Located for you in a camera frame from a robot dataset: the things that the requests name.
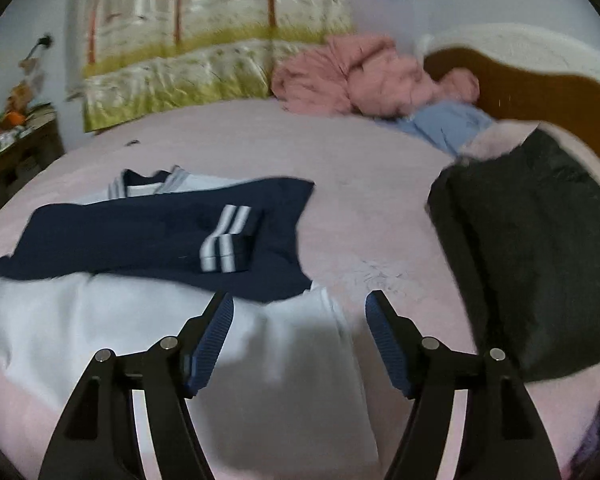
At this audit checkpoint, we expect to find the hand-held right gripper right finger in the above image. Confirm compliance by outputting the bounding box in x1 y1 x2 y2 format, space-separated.
365 289 562 480

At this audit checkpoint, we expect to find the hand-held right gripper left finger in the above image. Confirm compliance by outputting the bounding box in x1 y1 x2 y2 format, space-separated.
39 291 235 480

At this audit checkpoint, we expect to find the white and navy sweatshirt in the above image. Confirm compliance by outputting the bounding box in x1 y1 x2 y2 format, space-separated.
0 165 381 472

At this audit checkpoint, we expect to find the pink bed sheet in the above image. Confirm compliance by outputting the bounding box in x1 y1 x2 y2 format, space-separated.
0 97 600 480

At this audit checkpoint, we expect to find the black jacket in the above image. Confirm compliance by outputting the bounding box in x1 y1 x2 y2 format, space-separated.
426 127 600 384

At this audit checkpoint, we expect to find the light blue cloth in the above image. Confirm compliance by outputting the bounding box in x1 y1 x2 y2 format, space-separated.
397 100 496 159

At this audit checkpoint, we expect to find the pink pillow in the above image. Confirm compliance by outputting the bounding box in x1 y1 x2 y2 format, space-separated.
461 120 547 164

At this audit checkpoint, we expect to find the pink quilted blanket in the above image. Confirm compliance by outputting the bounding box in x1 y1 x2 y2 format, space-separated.
271 34 481 121

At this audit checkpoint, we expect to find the wooden side table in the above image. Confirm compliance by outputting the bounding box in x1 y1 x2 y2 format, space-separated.
0 104 66 211

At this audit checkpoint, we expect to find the white and wooden headboard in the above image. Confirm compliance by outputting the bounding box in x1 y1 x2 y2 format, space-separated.
414 22 600 162

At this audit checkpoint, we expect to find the tree print curtain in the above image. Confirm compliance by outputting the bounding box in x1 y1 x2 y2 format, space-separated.
77 0 357 134

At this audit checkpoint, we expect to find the orange ornament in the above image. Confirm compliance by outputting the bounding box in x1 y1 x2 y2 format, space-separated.
1 85 32 130

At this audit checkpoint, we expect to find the wall hanging decoration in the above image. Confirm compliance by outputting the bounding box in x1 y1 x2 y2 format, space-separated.
19 34 54 92

